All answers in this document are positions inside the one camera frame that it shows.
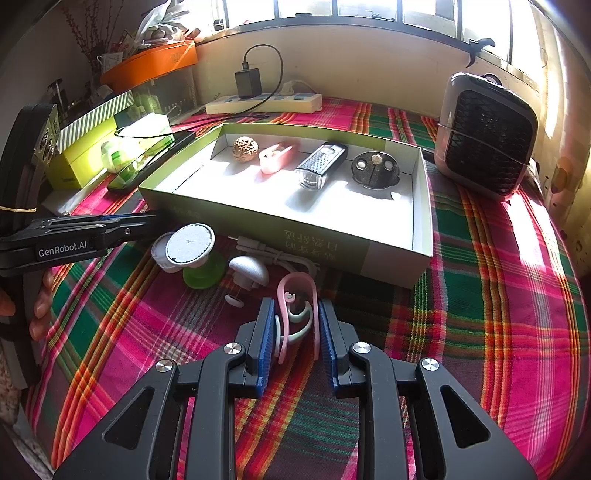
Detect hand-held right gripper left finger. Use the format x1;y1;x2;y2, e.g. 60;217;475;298
53;298;278;480

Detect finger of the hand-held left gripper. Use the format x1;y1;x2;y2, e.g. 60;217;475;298
69;211;158;224
32;216;160;245

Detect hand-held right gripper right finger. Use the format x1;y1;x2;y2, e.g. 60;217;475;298
318;299;539;480

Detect pale green ear hook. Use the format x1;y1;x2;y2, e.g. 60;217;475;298
272;300;315;352

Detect small white round jar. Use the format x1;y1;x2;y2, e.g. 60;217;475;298
151;232;183;274

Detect green spool with white top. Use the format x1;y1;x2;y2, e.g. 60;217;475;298
165;223;228;289

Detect pink ear hook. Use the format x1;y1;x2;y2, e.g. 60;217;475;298
276;271;320;363

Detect white round plastic hook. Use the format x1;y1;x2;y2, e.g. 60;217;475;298
225;256;271;308

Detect white usb cable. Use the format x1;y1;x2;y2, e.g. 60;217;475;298
235;235;321;278

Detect green white cardboard box tray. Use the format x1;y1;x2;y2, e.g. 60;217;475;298
139;121;435;289

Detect brown wrinkled walnut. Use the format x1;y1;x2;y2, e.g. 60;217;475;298
232;135;259;163

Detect pink earbud case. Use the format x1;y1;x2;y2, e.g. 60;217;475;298
259;141;298;175

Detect black round disc holder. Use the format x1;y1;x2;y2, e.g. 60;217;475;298
351;151;400;190

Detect black clear bike light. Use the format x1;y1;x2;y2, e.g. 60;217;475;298
294;142;349;190

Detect person's left hand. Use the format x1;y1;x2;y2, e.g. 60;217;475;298
29;271;57;342

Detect white paper sheet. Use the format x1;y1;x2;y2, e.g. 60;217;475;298
41;187;88;215

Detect black smartphone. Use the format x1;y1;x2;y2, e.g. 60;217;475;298
107;130;197;192

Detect yellow-green cardboard box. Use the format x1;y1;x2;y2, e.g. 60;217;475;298
46;115;121;190

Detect green white tissue pack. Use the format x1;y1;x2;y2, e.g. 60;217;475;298
100;113;171;174

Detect green white striped box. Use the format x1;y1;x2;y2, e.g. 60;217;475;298
55;90;134;148

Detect small green package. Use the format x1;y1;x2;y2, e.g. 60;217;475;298
134;92;160;116

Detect glass tank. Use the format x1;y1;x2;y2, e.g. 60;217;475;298
139;65;199;123

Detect dried branches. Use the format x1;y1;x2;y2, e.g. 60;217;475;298
62;4;112;70

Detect black charger adapter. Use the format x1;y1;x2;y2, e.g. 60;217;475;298
235;68;264;99

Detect pile of plastic bags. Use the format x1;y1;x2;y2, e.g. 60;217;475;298
111;0;199;51

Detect white power strip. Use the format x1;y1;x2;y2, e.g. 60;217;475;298
205;90;323;115

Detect small grey fan heater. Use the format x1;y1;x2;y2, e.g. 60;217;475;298
434;71;539;201

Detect barred window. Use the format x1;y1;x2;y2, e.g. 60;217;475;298
212;0;546;70

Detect black window clip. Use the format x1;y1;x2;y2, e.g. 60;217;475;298
466;38;497;69

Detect black charger cable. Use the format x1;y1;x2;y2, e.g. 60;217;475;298
113;44;284;139

